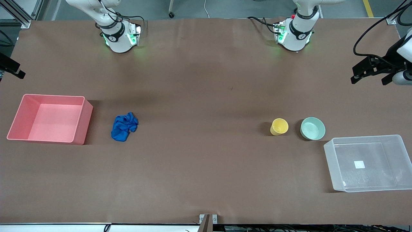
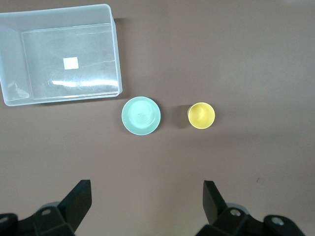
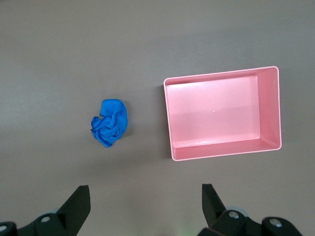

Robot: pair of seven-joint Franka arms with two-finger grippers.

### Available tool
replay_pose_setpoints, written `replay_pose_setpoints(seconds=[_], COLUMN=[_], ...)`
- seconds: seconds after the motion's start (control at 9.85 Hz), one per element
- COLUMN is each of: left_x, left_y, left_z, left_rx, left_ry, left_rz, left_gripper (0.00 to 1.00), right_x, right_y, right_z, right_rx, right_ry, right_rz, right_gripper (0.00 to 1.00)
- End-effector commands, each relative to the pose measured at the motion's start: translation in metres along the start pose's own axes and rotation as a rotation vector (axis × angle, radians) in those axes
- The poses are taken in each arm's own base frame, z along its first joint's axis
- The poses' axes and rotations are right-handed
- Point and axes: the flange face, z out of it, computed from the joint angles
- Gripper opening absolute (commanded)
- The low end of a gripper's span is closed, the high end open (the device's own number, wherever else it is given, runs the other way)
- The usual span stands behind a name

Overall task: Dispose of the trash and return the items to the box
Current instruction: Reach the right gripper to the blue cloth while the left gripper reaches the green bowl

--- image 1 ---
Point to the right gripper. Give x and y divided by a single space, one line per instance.
7 65

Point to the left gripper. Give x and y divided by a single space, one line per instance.
387 61

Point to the mint green bowl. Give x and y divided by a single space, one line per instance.
313 129

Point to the yellow plastic cup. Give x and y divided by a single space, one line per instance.
278 126

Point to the blue cloth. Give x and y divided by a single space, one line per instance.
122 129

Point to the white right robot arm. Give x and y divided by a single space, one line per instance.
117 38

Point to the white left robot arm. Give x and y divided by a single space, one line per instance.
294 38

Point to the clear plastic storage box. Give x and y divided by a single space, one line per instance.
370 164

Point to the pink plastic bin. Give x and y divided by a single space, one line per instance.
51 119

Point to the yellow floor tape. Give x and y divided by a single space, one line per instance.
369 8

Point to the white square label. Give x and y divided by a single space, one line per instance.
359 164

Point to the black caster wheel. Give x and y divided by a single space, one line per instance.
171 14

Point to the aluminium corner bracket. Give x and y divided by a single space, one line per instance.
391 21

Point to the aluminium frame profile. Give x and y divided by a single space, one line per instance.
19 13

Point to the metal table edge bracket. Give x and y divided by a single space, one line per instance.
208 222

